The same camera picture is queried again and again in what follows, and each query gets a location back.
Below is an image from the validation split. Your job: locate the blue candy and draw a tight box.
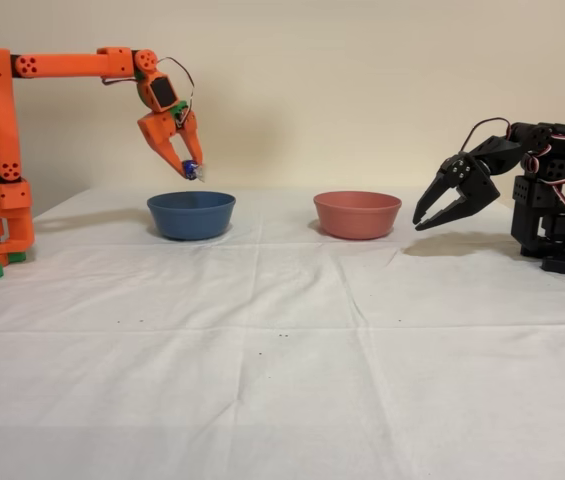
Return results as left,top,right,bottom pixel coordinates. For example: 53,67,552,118
181,158,209,184

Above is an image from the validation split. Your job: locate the blue bowl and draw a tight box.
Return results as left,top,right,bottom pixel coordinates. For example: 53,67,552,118
146,191,237,242

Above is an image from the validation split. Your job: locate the red bowl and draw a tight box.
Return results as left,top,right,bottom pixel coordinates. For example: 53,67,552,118
312,190,403,241

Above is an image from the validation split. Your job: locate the white tablecloth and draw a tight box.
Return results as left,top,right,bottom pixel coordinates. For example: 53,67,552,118
0,186,565,480

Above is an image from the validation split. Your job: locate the dark cable on orange arm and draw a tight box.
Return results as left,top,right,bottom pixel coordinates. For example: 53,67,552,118
155,56,197,124

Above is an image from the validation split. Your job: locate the red white cable on black arm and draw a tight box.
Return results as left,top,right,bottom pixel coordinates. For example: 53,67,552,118
459,117,513,154

